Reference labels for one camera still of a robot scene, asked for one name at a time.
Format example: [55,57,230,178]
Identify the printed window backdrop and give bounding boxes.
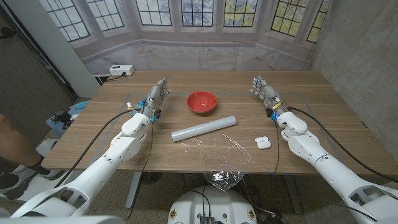
[39,0,332,75]

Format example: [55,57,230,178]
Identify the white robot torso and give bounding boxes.
[167,185,258,224]

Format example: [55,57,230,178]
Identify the blue stool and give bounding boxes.
[45,100,91,138]

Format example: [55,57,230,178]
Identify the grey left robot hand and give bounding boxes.
[142,76,172,118]

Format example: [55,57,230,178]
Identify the black gadget with cables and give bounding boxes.
[51,108,74,131]

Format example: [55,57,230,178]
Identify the grey metal table leg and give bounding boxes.
[284,174,303,215]
[125,171,142,209]

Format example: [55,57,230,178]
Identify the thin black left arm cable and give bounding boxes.
[123,123,155,221]

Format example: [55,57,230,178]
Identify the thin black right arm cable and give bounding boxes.
[272,119,280,189]

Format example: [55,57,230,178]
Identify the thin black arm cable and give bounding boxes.
[272,119,280,189]
[123,123,155,221]

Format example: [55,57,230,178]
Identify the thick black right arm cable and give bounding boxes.
[287,106,398,184]

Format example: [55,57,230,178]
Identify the red bowl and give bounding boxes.
[186,90,218,115]

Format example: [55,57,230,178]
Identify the grey sneaker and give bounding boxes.
[37,167,67,181]

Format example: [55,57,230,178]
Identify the white AirPods case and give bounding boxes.
[254,136,272,151]

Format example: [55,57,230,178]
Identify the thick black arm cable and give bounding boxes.
[287,106,398,184]
[53,108,139,189]

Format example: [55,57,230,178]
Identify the black round fan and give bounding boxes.
[139,172,164,185]

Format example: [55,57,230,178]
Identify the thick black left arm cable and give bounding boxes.
[53,108,139,189]

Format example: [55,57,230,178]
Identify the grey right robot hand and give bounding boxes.
[249,75,289,116]

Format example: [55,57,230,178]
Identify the clear cling film sheet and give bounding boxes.
[178,133,253,191]

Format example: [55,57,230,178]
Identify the cling film roll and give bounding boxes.
[170,115,238,143]

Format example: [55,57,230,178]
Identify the black shoe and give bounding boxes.
[0,170,30,200]

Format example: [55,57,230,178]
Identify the white power strip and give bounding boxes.
[109,64,136,77]

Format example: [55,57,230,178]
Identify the person's bare leg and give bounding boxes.
[0,113,46,170]

